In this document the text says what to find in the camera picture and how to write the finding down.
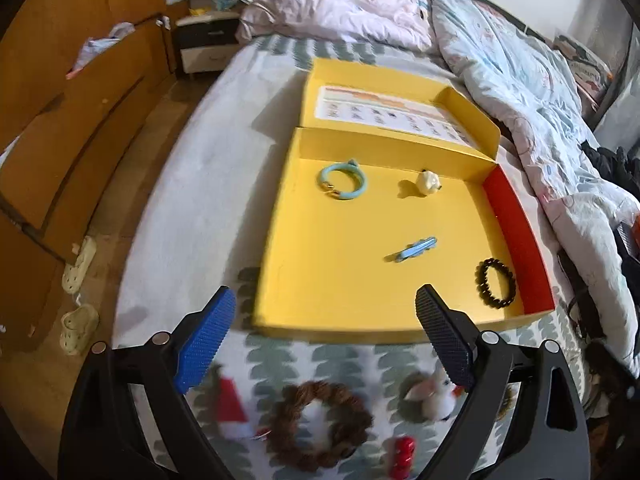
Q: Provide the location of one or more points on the blue patterned quilt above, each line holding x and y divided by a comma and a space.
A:
525, 85

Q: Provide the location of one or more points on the cream slipper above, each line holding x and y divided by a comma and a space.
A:
77, 330
80, 260

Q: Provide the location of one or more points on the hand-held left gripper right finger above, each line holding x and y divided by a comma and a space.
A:
442, 335

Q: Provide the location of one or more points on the wooden wardrobe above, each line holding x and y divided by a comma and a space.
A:
60, 110

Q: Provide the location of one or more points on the black and white nightstand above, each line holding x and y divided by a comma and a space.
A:
205, 45

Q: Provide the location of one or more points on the patterned pillow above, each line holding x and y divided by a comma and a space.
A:
582, 67

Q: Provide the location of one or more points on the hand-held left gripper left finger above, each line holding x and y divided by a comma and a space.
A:
205, 345

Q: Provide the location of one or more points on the blue hair clip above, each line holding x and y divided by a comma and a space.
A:
415, 249

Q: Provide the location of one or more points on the brown scrunchie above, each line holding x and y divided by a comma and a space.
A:
360, 420

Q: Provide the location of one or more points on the red berry hair clip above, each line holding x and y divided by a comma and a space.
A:
402, 452

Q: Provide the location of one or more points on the crumpled cloth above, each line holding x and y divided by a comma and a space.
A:
97, 47

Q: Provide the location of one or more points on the yellow cardboard box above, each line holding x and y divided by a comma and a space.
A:
350, 260

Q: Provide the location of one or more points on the white plush bunny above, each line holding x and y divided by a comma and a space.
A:
437, 402

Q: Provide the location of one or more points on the pink quilt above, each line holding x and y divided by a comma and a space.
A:
340, 10

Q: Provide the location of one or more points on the red santa hat clip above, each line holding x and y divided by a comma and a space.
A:
232, 405

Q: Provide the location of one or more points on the black clothing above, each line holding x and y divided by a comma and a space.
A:
612, 165

